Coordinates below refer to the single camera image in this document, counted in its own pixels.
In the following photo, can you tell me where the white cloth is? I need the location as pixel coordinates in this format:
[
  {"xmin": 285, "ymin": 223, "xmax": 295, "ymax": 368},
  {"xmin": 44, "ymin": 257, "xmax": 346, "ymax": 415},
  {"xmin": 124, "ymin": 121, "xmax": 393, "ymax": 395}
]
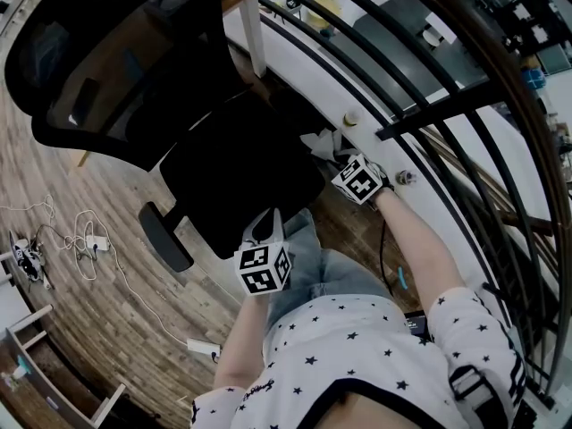
[{"xmin": 299, "ymin": 128, "xmax": 355, "ymax": 165}]

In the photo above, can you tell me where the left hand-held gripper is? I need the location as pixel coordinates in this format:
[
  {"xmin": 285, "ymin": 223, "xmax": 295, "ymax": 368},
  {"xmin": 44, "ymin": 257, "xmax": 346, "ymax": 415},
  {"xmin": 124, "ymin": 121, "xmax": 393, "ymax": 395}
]
[{"xmin": 233, "ymin": 207, "xmax": 294, "ymax": 297}]

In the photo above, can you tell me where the white power cable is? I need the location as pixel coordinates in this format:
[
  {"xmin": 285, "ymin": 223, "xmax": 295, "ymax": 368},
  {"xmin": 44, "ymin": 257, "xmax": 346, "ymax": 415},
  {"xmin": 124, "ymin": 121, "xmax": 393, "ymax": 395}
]
[{"xmin": 0, "ymin": 194, "xmax": 191, "ymax": 346}]

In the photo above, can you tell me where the black cable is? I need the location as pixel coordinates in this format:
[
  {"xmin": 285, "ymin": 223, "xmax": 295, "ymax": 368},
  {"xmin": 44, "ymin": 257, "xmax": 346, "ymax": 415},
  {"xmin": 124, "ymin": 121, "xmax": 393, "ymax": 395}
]
[{"xmin": 378, "ymin": 219, "xmax": 395, "ymax": 297}]

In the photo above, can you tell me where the yellow round container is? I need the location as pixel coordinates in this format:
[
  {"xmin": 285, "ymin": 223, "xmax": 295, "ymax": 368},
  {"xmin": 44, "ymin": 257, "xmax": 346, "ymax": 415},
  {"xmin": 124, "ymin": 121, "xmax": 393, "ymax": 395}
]
[{"xmin": 303, "ymin": 0, "xmax": 344, "ymax": 29}]

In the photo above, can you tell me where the black metal railing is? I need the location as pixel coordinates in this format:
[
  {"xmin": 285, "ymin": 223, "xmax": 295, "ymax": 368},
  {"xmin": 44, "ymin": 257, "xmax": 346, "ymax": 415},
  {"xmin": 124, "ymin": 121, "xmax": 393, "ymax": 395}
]
[{"xmin": 249, "ymin": 0, "xmax": 572, "ymax": 408}]

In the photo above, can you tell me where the blue bin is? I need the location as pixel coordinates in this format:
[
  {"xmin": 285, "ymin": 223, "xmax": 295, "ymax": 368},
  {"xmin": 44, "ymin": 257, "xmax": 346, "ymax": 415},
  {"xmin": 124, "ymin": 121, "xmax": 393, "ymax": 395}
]
[{"xmin": 521, "ymin": 67, "xmax": 547, "ymax": 92}]

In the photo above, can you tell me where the black office chair armrest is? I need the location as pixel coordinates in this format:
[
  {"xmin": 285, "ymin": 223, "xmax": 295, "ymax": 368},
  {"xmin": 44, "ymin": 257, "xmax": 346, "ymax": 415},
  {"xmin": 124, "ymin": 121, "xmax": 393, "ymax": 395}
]
[{"xmin": 138, "ymin": 201, "xmax": 195, "ymax": 273}]

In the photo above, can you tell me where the black office chair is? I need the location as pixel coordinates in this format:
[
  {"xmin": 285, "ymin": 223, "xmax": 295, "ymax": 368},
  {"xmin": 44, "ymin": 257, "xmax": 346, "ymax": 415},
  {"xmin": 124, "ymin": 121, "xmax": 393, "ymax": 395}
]
[{"xmin": 4, "ymin": 0, "xmax": 327, "ymax": 273}]

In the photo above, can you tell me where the person's right forearm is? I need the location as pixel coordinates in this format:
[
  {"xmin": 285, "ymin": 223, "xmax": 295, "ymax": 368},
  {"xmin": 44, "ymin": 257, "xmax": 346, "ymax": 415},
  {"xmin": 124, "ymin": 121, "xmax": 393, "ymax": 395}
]
[{"xmin": 372, "ymin": 189, "xmax": 468, "ymax": 317}]

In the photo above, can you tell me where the white star print shirt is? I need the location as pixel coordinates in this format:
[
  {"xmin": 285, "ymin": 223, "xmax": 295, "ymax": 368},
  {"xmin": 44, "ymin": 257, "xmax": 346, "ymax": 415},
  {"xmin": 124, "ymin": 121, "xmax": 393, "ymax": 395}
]
[{"xmin": 189, "ymin": 286, "xmax": 528, "ymax": 429}]

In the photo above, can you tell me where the black shoulder strap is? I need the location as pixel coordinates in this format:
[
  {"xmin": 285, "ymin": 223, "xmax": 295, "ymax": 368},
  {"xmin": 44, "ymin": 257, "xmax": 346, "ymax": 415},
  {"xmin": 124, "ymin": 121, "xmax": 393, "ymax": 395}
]
[{"xmin": 448, "ymin": 364, "xmax": 510, "ymax": 429}]

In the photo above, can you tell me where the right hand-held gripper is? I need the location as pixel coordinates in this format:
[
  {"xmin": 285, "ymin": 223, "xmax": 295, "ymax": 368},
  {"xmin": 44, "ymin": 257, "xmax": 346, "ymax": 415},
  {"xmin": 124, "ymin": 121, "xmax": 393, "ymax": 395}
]
[{"xmin": 330, "ymin": 152, "xmax": 396, "ymax": 206}]

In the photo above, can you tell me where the person's left forearm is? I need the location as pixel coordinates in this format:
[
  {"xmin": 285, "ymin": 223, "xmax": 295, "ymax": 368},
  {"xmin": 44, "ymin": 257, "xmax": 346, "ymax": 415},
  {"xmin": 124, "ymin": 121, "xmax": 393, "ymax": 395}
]
[{"xmin": 213, "ymin": 290, "xmax": 274, "ymax": 391}]

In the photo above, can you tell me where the blue jeans leg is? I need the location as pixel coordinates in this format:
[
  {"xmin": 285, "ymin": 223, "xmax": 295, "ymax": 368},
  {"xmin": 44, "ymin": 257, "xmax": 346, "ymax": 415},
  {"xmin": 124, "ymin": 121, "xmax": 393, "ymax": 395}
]
[{"xmin": 266, "ymin": 207, "xmax": 395, "ymax": 332}]

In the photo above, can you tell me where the black and white device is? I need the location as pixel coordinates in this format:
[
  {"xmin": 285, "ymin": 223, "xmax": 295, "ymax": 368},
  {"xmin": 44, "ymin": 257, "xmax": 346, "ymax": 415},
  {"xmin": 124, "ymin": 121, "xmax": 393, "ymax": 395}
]
[{"xmin": 8, "ymin": 230, "xmax": 54, "ymax": 290}]

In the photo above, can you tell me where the white wooden shelf frame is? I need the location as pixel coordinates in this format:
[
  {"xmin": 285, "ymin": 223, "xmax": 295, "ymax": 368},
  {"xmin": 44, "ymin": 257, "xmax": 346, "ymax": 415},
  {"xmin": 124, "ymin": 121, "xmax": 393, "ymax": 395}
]
[{"xmin": 0, "ymin": 250, "xmax": 128, "ymax": 429}]

